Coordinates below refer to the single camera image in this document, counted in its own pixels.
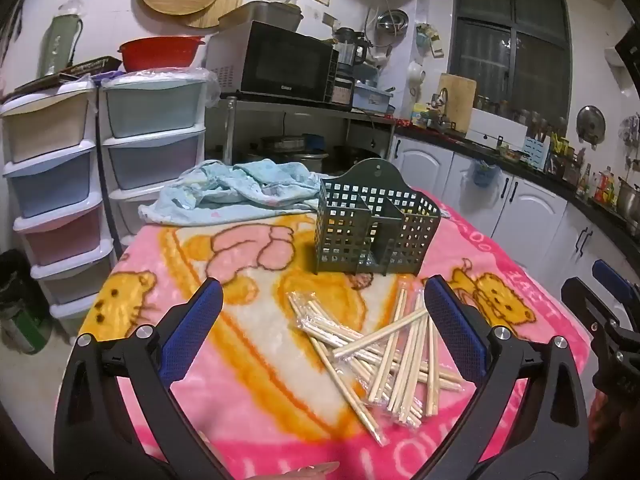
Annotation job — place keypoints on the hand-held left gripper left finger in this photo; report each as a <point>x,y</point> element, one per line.
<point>192,330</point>

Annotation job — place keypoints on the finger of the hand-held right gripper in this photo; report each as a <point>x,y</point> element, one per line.
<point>582,302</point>
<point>612,278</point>

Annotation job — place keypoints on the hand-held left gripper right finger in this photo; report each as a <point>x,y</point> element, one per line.
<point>452,320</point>

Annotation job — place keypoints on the pile of wooden chopsticks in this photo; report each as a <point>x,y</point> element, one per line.
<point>395,360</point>

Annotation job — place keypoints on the green perforated utensil basket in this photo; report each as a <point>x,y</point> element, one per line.
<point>350,220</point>

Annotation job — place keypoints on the person's left hand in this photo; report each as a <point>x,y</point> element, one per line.
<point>317,472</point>

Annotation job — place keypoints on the pink printed blanket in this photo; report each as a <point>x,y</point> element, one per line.
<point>240,360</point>

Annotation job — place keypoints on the tall steel stockpot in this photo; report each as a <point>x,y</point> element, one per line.
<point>629,200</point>

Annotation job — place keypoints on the row of condiment bottles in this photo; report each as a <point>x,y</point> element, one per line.
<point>597,185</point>

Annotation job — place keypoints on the white kitchen cabinets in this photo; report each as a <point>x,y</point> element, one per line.
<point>535,210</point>

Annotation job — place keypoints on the black countertop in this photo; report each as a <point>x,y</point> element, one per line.
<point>550,172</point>

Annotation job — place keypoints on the blue perforated holder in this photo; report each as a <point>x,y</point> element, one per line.
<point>536,151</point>

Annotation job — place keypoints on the blue hanging plastic bag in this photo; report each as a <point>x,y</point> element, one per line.
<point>485,174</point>

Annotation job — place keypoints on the light blue crumpled cloth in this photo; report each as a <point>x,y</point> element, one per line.
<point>235,185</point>

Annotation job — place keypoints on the glass bowl of food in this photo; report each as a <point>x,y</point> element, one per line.
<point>510,154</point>

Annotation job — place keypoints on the dark trash bin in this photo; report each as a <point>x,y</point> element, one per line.
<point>22,300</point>

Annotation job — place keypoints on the row of spice jars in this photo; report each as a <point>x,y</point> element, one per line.
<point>520,115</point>

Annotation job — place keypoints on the yellow dish soap bottle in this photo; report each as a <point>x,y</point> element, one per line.
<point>420,116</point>

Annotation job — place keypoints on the steel cooking pot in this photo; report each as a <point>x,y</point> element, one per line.
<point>312,161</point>

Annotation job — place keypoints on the pastel plastic drawer tower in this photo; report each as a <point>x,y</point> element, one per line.
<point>150,125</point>
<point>45,180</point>

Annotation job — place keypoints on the metal sink faucet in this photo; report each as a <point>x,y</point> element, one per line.
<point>441,102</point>

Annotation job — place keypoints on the black range hood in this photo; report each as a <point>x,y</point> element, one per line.
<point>627,60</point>

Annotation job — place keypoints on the rectangular wooden cutting board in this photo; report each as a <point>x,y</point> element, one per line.
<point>457,100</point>

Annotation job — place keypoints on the light blue dish box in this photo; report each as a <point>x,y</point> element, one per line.
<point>372,99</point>

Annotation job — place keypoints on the metal shelf rack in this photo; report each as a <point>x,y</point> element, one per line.
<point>300,112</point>

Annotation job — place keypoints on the white hanging bowl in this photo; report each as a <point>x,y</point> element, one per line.
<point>416,77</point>

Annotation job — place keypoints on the dark framed window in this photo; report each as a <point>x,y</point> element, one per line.
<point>505,45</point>

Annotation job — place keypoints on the red plastic colander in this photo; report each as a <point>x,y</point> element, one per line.
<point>160,55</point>

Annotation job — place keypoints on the hanging paper packets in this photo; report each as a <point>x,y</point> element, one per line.
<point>430,40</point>

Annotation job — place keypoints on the black microwave oven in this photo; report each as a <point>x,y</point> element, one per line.
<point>280,62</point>

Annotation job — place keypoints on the black blender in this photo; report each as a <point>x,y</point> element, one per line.
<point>347,55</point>

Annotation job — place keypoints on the dark flat tray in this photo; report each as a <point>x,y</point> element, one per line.
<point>75,70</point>

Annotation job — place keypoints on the hanging steel bowl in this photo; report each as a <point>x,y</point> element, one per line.
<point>391,22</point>

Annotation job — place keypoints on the grey metal baking pan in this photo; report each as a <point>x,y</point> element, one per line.
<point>265,17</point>

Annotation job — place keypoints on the wall-hung steel pot lid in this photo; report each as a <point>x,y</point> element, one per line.
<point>590,125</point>

